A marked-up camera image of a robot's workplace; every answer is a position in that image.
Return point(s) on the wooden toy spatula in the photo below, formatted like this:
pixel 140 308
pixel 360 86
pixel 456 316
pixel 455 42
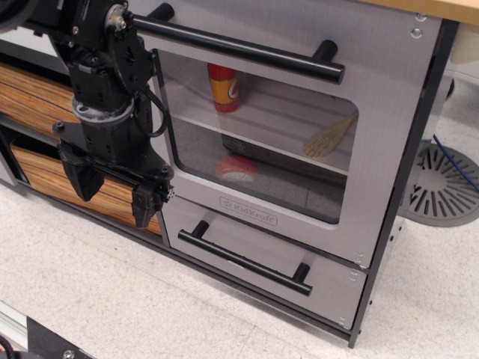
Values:
pixel 322 143

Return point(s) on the black oven door handle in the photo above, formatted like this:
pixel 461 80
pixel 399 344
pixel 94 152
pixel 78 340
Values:
pixel 319 65

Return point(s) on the grey toy oven door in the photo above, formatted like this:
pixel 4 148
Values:
pixel 293 116

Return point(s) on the black drawer handle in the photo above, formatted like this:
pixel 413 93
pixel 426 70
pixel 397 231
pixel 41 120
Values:
pixel 295 283

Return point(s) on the red yellow toy bottle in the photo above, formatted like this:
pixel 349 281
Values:
pixel 225 91

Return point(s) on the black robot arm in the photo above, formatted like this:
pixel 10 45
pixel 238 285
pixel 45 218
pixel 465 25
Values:
pixel 108 65

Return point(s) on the light wood countertop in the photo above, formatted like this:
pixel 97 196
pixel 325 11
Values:
pixel 463 11

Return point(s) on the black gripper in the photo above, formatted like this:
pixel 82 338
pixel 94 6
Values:
pixel 104 143

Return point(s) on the black toy kitchen frame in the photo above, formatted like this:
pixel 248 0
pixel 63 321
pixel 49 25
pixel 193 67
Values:
pixel 101 211

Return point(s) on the grey lower oven drawer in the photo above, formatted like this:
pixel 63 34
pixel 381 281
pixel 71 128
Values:
pixel 336 289

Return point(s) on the red white toy sushi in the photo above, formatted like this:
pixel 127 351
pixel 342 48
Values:
pixel 236 169

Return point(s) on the grey round chair base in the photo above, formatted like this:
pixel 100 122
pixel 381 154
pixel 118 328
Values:
pixel 442 188

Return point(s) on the black plate with screw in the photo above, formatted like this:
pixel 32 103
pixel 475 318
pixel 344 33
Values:
pixel 47 344

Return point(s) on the white oven shelf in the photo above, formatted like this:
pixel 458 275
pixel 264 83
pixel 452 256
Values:
pixel 270 141

